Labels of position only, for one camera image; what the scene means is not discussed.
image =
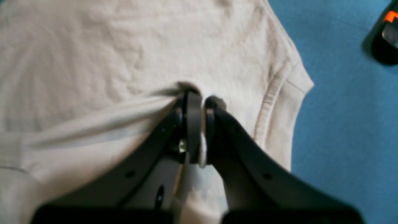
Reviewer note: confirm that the orange utility knife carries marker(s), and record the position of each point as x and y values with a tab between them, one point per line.
381	41

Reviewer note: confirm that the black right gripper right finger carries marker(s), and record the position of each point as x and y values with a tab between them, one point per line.
252	179

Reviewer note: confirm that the blue table cloth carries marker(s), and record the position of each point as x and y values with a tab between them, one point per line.
345	139

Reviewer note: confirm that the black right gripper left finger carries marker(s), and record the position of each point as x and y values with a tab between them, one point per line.
143	182

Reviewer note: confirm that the beige T-shirt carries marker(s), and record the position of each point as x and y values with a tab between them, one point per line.
83	82

